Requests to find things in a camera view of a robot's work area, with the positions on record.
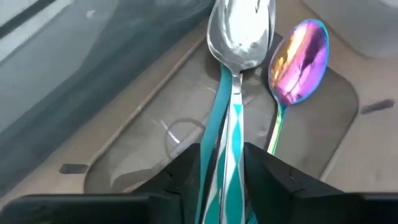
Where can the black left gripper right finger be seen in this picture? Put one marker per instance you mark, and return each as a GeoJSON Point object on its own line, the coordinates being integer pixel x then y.
{"type": "Point", "coordinates": [280, 193]}

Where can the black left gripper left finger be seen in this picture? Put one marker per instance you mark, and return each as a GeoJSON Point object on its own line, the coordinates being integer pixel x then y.
{"type": "Point", "coordinates": [180, 180]}

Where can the purple bowl metal spoon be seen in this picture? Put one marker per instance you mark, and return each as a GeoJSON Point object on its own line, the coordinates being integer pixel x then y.
{"type": "Point", "coordinates": [298, 62]}

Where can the grey translucent plastic bin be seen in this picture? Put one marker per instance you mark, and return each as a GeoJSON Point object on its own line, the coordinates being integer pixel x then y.
{"type": "Point", "coordinates": [140, 118]}

